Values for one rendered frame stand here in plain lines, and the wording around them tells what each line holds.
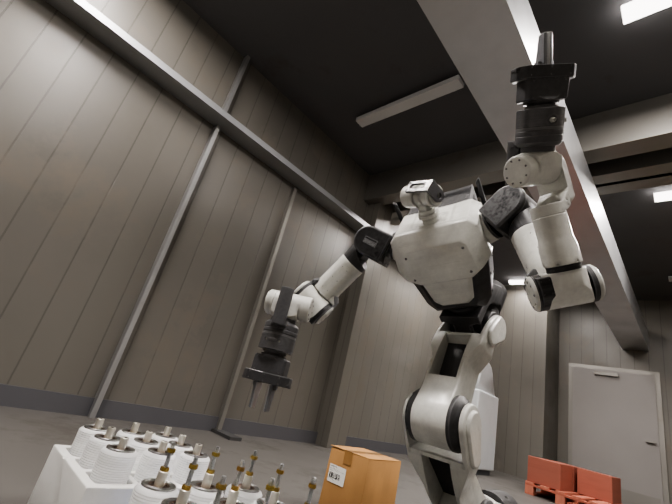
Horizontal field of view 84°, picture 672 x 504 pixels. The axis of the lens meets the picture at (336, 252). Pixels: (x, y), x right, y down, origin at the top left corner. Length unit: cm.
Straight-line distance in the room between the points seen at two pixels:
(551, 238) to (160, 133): 320
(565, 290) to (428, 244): 37
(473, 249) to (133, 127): 298
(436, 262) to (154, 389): 276
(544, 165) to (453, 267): 37
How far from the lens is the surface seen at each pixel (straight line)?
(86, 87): 353
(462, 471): 115
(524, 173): 85
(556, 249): 86
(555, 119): 87
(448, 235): 105
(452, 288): 114
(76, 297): 319
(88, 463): 140
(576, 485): 629
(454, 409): 109
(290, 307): 96
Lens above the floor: 52
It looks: 21 degrees up
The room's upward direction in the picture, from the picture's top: 14 degrees clockwise
